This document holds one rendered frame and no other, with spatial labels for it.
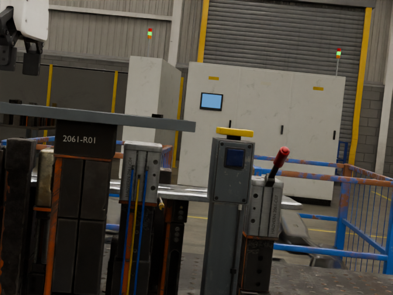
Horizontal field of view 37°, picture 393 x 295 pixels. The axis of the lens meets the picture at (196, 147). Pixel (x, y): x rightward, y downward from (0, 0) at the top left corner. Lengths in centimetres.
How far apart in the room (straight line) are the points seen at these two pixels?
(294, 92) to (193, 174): 199
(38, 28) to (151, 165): 34
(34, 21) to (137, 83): 812
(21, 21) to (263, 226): 61
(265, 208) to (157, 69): 797
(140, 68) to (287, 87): 227
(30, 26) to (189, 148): 811
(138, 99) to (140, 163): 798
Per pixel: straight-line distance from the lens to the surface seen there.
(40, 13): 109
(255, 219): 122
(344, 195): 429
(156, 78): 912
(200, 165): 912
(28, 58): 113
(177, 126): 98
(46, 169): 121
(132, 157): 118
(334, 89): 928
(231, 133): 103
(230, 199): 104
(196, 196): 131
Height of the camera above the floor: 118
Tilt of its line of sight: 3 degrees down
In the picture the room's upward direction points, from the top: 6 degrees clockwise
